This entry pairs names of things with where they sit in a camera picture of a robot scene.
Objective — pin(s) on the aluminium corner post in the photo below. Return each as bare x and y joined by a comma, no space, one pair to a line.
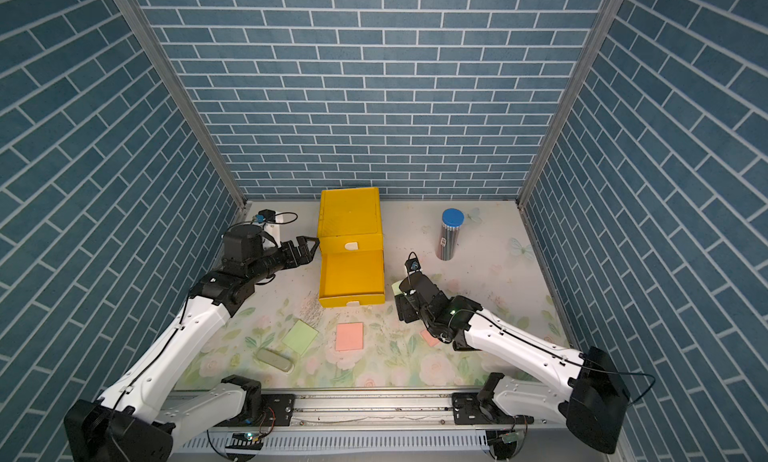
144,33
596,37

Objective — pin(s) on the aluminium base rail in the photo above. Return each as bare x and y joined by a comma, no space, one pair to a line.
366,421

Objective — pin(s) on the aluminium corner post right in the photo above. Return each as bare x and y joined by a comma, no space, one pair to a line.
596,37

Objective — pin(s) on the aluminium corner post left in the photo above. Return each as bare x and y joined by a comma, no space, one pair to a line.
144,33

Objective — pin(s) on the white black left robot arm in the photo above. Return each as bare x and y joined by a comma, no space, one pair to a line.
126,422

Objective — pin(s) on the grey green stapler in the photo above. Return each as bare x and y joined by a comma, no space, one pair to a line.
274,360

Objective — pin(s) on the green sticky note pad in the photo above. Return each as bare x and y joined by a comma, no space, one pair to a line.
300,337
396,288

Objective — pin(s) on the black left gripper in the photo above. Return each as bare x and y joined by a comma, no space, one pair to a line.
304,255

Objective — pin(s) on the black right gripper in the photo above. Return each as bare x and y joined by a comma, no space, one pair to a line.
402,305

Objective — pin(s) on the pink sticky note pad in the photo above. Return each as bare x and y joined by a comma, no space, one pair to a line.
349,336
429,339

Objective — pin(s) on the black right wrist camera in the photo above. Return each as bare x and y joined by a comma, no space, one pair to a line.
412,264

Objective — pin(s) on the pink sticky note pad centre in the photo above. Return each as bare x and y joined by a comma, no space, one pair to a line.
349,336

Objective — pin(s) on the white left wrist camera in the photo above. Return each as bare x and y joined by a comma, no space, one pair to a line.
271,223

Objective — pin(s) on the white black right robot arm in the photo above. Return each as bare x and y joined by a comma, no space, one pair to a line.
586,391

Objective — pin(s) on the pink sticky note pad right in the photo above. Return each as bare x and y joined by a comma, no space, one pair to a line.
429,339

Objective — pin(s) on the clear pencil tube blue lid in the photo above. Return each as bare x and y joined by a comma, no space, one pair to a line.
452,220

